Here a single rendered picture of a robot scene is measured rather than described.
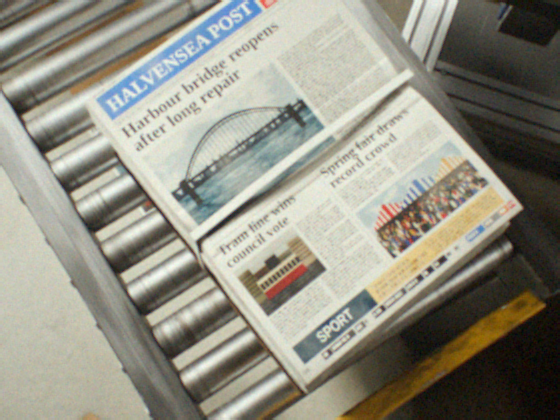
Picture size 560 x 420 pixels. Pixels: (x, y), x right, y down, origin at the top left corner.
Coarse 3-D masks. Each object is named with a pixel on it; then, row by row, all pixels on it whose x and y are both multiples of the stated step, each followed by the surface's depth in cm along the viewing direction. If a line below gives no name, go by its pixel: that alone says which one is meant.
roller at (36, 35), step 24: (72, 0) 114; (96, 0) 114; (120, 0) 115; (24, 24) 113; (48, 24) 113; (72, 24) 114; (96, 24) 116; (0, 48) 112; (24, 48) 113; (48, 48) 115; (0, 72) 113
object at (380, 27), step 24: (360, 0) 115; (360, 24) 114; (384, 24) 114; (384, 48) 113; (408, 48) 113; (432, 96) 112; (456, 120) 111; (480, 144) 110; (528, 216) 108; (528, 240) 107; (552, 240) 107; (504, 264) 113; (528, 264) 106; (552, 264) 106; (552, 288) 105
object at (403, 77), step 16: (400, 80) 87; (384, 96) 86; (352, 112) 85; (336, 128) 84; (304, 144) 83; (288, 160) 83; (272, 176) 83; (256, 192) 82; (224, 208) 82; (208, 224) 82
